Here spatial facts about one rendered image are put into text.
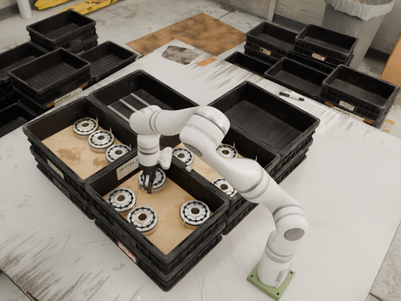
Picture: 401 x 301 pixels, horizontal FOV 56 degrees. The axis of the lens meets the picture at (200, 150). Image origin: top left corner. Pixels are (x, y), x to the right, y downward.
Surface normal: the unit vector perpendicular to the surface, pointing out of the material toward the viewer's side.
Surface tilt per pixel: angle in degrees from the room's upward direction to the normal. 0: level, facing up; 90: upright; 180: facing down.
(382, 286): 0
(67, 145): 0
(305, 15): 90
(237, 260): 0
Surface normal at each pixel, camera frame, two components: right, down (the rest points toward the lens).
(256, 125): 0.06, -0.70
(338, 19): -0.77, 0.48
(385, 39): -0.60, 0.54
